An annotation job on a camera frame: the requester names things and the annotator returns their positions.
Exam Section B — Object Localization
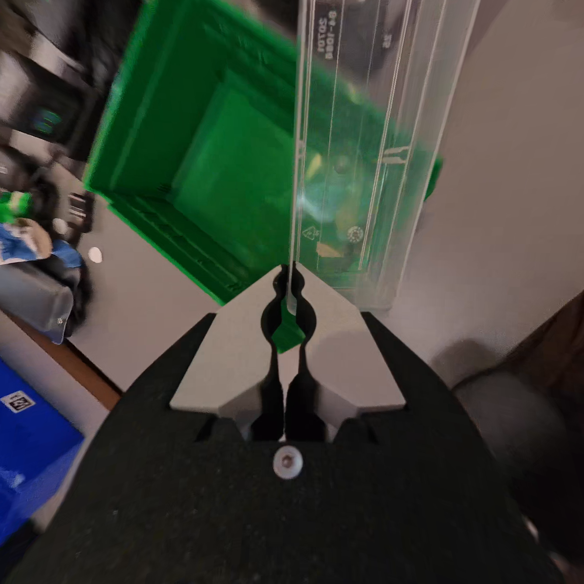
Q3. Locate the small green item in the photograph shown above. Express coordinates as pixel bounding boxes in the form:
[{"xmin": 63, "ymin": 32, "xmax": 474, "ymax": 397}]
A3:
[{"xmin": 0, "ymin": 191, "xmax": 35, "ymax": 224}]

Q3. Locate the blue and white item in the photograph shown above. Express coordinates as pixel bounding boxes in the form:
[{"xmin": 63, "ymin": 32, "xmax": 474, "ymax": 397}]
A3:
[{"xmin": 0, "ymin": 219, "xmax": 84, "ymax": 271}]

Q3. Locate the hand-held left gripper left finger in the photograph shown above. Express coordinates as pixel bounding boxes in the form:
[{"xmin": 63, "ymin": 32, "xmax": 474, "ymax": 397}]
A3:
[{"xmin": 170, "ymin": 264, "xmax": 289, "ymax": 441}]

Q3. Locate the green plastic bin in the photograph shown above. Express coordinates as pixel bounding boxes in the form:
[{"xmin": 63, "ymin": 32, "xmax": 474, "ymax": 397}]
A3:
[{"xmin": 83, "ymin": 0, "xmax": 443, "ymax": 354}]

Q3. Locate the grey plastic pouch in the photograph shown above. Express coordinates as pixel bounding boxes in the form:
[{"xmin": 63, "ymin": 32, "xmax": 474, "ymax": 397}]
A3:
[{"xmin": 0, "ymin": 262, "xmax": 76, "ymax": 345}]

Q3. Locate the blue plastic bin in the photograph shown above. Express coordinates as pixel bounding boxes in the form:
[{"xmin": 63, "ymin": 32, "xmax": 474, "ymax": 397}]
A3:
[{"xmin": 0, "ymin": 356, "xmax": 85, "ymax": 548}]

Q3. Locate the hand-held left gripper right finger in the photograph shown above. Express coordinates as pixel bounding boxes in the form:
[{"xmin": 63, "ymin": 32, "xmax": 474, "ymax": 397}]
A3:
[{"xmin": 287, "ymin": 262, "xmax": 407, "ymax": 442}]

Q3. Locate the black device with screen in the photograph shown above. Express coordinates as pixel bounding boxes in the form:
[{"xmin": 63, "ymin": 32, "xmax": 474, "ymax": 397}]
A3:
[{"xmin": 0, "ymin": 59, "xmax": 94, "ymax": 158}]

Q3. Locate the clear plastic drawer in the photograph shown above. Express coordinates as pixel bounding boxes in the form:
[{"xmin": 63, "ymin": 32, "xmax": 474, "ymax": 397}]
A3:
[{"xmin": 287, "ymin": 0, "xmax": 482, "ymax": 315}]

